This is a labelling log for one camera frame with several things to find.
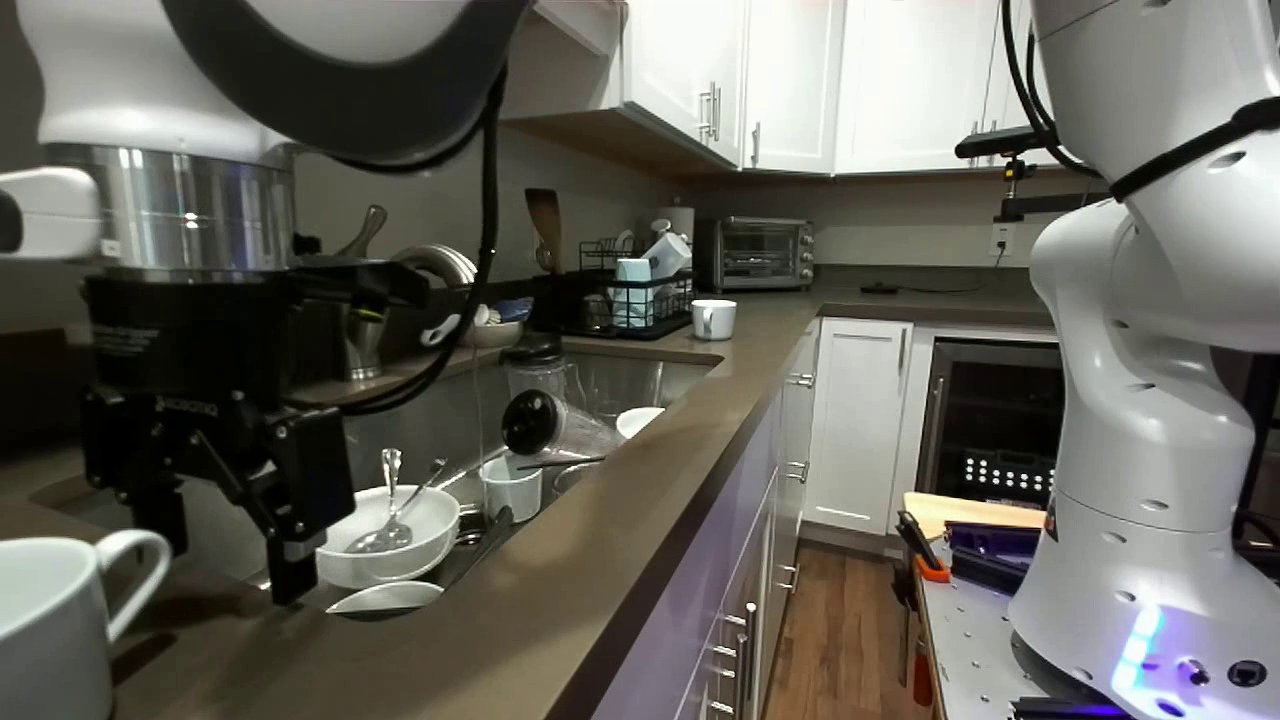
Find steel kitchen faucet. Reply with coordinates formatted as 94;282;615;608
328;197;482;391

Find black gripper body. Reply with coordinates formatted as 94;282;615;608
79;270;354;417

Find stainless steel sink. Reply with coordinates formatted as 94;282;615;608
285;335;732;624

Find wooden board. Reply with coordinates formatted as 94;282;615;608
898;487;1053;540

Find white lower cabinet door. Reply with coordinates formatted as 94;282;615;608
803;317;918;540

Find orange black clamp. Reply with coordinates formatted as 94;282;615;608
892;503;959;594

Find black dish rack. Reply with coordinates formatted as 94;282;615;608
528;263;701;344

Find white ceramic cup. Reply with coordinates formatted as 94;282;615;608
321;576;446;621

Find white robot table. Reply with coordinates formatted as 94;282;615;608
914;533;1280;720

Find small white mug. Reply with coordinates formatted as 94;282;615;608
0;525;176;720

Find wooden spatula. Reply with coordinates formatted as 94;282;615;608
518;186;569;282

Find pale blue container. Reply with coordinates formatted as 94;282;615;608
609;230;695;333

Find tiny white cup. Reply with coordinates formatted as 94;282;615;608
472;454;548;527

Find sink base cabinets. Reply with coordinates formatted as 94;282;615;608
592;317;824;720

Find silver toaster oven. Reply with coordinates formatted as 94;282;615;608
706;214;818;297

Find black wine cooler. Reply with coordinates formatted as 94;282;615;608
914;333;1066;513

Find white upper cabinets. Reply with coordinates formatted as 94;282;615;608
498;0;1072;180

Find large white mug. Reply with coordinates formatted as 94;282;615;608
687;297;738;344

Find metal spoon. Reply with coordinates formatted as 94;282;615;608
375;443;406;537
346;455;450;558

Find black camera on stand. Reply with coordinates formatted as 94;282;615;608
950;118;1089;225

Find white plate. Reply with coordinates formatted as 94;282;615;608
611;406;669;443

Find white bowl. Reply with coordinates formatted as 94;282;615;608
312;480;465;595

